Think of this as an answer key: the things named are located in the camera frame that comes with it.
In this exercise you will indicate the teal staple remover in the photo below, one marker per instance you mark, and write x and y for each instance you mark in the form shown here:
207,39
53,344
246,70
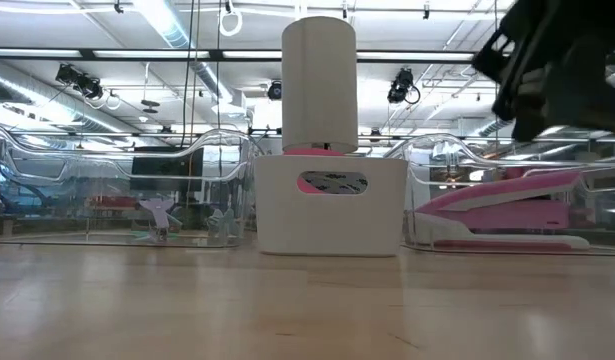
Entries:
177,225

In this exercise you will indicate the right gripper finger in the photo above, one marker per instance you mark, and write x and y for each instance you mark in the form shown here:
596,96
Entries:
514,60
529,107

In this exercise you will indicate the black monitor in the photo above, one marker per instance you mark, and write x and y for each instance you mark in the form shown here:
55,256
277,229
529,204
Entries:
157,167

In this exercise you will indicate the purple staple remover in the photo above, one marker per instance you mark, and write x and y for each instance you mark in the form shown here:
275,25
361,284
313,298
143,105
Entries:
159,215

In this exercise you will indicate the black ceiling spotlight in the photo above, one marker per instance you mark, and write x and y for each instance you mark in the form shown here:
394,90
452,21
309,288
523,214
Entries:
79,82
275,90
401,85

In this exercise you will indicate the white plastic bin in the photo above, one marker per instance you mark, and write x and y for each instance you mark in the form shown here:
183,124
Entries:
287,225

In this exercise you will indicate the silver blue staple remover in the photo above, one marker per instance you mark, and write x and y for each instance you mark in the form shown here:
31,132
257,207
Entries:
222,222

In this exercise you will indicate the clear plastic bin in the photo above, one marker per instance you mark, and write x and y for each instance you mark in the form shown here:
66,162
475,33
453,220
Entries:
607,220
87,165

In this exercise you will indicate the pink stapler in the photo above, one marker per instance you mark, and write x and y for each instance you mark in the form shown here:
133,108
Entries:
512,215

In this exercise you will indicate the silver ventilation duct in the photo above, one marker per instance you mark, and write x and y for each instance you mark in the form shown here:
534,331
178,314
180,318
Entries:
177,35

